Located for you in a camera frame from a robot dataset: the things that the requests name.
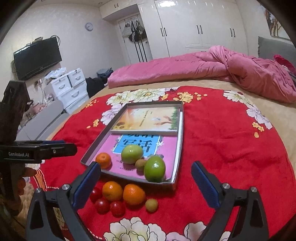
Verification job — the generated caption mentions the pink chinese workbook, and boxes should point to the pink chinese workbook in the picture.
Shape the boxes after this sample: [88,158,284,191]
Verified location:
[98,134,178,180]

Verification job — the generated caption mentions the round wall clock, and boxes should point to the round wall clock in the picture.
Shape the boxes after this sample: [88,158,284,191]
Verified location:
[85,22,93,32]

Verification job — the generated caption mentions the grey shallow cardboard box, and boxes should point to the grey shallow cardboard box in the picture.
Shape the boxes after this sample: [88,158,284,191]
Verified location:
[80,101,184,189]

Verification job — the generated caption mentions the grey stool with clothes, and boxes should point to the grey stool with clothes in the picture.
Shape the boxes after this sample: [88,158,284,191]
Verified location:
[96,68,113,78]

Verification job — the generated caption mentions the large orange mandarin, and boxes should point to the large orange mandarin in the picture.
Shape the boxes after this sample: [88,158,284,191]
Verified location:
[95,153,112,169]

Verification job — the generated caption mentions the black clothes pile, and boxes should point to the black clothes pile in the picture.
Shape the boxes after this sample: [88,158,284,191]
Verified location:
[86,77,107,98]

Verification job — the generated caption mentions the beige bed sheet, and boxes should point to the beige bed sheet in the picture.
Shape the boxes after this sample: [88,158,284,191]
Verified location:
[14,78,296,241]

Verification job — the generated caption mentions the small brown kiwi fruit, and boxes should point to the small brown kiwi fruit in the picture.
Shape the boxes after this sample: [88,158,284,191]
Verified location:
[145,198,159,213]

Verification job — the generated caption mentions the light green apple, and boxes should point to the light green apple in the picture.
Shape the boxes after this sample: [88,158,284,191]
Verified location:
[121,145,144,164]

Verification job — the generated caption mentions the white wardrobe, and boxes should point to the white wardrobe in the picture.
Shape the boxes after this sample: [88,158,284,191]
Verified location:
[99,1,248,59]

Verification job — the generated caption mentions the black wall television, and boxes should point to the black wall television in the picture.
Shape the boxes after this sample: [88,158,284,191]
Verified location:
[14,38,62,81]

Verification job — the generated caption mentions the tree painting on wall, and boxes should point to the tree painting on wall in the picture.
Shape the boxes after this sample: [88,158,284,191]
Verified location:
[261,6,290,40]

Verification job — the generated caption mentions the sunflower cover book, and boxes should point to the sunflower cover book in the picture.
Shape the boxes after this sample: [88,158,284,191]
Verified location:
[111,106,180,135]

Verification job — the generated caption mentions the hanging bags on hooks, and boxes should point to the hanging bags on hooks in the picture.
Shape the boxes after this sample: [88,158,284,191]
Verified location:
[121,21,147,43]

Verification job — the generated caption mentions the white drawer cabinet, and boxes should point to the white drawer cabinet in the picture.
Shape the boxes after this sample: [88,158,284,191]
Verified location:
[44,68,89,114]

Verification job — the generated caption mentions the pink quilt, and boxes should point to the pink quilt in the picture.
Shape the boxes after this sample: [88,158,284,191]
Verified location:
[107,45,295,103]

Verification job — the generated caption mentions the red cherry tomato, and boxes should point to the red cherry tomato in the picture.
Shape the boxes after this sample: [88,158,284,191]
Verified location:
[94,199,110,214]
[89,187,102,203]
[110,201,125,217]

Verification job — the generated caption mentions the grey padded headboard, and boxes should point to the grey padded headboard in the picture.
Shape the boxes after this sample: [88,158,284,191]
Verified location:
[258,36,296,67]

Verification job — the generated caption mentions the operator left hand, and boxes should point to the operator left hand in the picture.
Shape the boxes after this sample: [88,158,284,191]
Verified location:
[16,167,37,196]

